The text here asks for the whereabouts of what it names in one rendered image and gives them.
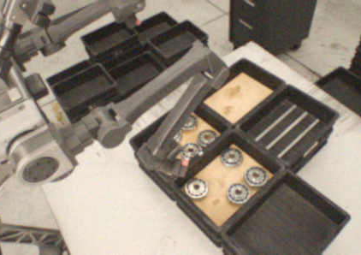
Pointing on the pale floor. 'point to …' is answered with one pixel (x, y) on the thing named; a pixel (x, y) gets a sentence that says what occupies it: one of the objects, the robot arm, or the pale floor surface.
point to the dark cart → (270, 23)
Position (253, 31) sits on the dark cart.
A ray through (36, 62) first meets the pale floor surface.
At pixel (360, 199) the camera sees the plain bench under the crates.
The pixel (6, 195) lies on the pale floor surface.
